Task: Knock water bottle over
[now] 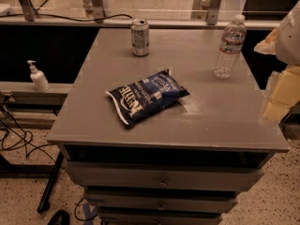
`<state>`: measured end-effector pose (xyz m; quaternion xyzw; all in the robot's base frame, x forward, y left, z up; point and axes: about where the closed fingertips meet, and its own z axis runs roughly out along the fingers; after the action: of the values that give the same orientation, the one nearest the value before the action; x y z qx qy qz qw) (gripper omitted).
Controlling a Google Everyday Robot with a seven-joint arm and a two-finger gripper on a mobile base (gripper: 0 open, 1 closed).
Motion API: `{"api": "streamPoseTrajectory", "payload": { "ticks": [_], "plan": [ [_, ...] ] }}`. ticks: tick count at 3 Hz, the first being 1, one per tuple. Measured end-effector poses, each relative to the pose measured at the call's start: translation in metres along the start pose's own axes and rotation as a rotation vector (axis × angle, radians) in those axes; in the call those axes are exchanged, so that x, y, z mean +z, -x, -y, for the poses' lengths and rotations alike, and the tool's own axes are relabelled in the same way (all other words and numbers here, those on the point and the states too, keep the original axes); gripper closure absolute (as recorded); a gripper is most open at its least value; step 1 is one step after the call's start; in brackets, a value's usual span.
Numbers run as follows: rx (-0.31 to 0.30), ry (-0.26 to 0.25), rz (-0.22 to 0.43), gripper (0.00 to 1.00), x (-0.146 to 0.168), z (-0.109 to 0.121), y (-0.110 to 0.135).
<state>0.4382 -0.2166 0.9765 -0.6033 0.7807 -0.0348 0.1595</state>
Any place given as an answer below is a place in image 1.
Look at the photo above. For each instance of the white pump dispenser bottle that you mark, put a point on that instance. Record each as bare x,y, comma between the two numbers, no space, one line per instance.
38,77

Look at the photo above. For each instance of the metal frame post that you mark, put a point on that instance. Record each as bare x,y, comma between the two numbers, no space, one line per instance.
28,10
213,10
98,10

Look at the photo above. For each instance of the metal frame post middle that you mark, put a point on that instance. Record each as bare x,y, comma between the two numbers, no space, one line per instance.
98,10

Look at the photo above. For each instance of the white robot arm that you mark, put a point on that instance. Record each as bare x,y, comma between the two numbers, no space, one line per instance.
288,39

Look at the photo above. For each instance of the metal frame post left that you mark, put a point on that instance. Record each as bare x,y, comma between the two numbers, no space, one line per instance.
28,10

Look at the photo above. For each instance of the black shoe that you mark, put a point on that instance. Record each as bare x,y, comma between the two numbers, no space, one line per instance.
61,217

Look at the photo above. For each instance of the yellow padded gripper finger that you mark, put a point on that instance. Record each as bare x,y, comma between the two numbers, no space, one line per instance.
282,92

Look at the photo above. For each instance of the clear plastic water bottle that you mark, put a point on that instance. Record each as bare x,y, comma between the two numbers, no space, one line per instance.
230,46

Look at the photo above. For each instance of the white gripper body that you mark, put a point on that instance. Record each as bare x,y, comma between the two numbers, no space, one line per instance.
289,37

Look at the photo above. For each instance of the black table leg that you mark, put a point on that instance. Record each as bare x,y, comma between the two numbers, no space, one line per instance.
44,204

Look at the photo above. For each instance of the grey drawer cabinet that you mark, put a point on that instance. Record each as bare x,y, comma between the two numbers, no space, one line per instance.
182,166

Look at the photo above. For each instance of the blue chip bag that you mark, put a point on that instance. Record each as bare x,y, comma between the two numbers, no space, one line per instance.
136,101

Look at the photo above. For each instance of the metal frame post right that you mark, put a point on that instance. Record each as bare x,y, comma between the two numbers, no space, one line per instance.
213,10

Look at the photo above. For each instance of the silver soda can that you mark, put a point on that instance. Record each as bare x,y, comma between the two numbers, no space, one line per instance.
140,37

